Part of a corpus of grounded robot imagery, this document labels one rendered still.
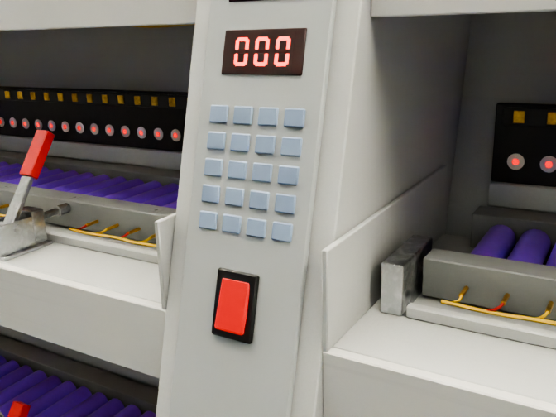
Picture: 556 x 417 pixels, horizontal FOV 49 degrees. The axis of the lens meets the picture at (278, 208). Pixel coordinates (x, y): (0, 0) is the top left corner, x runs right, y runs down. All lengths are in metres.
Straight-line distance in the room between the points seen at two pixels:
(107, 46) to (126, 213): 0.26
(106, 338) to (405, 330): 0.18
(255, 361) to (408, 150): 0.15
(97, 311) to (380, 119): 0.20
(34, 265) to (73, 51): 0.33
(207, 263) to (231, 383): 0.06
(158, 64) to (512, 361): 0.44
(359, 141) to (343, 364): 0.10
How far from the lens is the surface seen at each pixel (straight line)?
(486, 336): 0.32
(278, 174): 0.29
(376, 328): 0.31
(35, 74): 0.75
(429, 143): 0.41
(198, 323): 0.32
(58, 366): 0.66
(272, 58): 0.30
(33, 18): 0.45
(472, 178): 0.47
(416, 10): 0.30
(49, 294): 0.41
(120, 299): 0.36
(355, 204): 0.30
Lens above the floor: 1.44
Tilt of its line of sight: 3 degrees down
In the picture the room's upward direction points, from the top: 6 degrees clockwise
